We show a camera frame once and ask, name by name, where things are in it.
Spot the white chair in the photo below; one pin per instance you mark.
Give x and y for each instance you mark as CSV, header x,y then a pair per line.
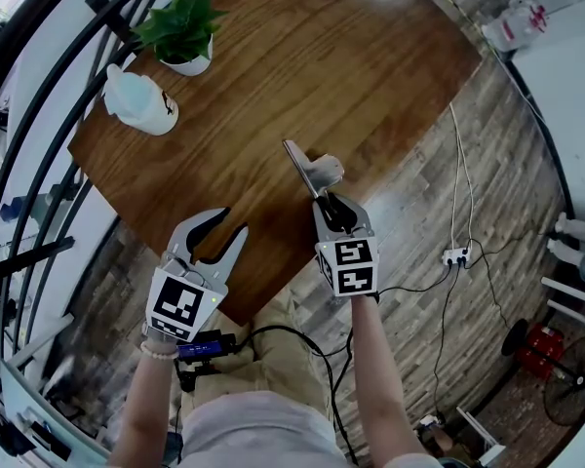
x,y
577,281

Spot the white tissue holder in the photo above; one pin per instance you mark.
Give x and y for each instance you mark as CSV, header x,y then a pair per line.
x,y
141,105

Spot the green plant in white pot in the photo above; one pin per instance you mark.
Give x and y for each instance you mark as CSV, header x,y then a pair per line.
x,y
183,32

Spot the black device with blue screen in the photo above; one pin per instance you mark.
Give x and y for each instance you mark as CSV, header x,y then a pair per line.
x,y
202,348

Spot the white table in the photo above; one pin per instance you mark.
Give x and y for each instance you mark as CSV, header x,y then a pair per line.
x,y
565,115

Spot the black floor fan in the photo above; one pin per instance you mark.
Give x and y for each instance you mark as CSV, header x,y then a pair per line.
x,y
573,383

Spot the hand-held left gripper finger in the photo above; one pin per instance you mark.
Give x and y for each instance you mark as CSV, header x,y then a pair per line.
x,y
181,234
235,249

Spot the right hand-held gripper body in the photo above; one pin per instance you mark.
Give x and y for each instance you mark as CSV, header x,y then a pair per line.
x,y
353,266

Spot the person's right forearm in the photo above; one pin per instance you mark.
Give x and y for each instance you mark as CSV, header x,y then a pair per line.
x,y
380,368

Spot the white metal frame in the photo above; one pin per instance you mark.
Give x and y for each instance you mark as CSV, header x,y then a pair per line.
x,y
480,434

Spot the white power strip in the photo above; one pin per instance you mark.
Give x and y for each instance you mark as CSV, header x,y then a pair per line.
x,y
456,255

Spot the white plastic bags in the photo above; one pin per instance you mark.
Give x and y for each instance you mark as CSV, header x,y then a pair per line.
x,y
531,15

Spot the red box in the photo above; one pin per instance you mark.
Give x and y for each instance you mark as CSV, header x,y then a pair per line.
x,y
546,349

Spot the person's white shirt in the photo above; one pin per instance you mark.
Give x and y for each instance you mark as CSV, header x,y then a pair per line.
x,y
258,432

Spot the black metal railing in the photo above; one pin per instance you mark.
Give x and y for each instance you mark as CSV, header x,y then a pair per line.
x,y
39,164

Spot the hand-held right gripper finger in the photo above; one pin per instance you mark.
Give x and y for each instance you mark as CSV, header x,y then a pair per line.
x,y
321,222
363,220

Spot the person's khaki trousers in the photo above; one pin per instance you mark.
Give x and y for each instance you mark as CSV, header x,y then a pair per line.
x,y
278,354

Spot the metal clip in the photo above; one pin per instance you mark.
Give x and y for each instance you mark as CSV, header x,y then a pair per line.
x,y
317,171

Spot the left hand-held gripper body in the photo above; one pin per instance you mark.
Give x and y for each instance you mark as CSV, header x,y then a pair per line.
x,y
175,300

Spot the person's left forearm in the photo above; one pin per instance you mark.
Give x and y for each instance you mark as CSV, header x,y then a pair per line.
x,y
141,407

